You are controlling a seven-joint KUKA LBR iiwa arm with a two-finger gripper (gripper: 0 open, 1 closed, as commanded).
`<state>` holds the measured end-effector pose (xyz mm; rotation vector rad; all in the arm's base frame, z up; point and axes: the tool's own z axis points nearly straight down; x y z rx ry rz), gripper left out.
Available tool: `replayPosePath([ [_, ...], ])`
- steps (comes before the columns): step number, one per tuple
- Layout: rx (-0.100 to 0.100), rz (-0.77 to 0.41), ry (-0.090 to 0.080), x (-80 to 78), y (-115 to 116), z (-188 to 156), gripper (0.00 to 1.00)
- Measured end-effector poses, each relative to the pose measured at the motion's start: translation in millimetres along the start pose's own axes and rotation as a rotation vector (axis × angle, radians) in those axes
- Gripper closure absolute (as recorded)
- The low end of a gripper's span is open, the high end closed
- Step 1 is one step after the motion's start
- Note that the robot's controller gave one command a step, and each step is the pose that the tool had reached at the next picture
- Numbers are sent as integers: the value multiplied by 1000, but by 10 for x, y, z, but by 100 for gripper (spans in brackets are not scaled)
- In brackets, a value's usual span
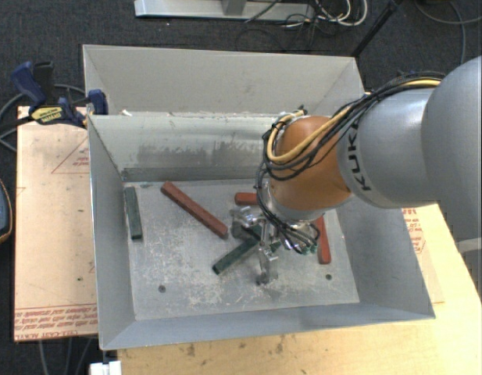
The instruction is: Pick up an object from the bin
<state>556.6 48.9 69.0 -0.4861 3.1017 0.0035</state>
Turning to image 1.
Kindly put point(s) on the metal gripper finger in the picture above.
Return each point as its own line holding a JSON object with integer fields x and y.
{"x": 273, "y": 268}
{"x": 262, "y": 273}

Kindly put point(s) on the red-brown flat block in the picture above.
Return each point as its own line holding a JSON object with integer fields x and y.
{"x": 245, "y": 198}
{"x": 323, "y": 244}
{"x": 193, "y": 208}

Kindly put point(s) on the dark green flat block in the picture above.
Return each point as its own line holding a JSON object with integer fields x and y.
{"x": 133, "y": 213}
{"x": 234, "y": 256}

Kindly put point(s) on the grey metal bin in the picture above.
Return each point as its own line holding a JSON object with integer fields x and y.
{"x": 178, "y": 272}

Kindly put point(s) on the brown cardboard board, red print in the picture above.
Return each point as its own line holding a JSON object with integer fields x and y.
{"x": 53, "y": 229}

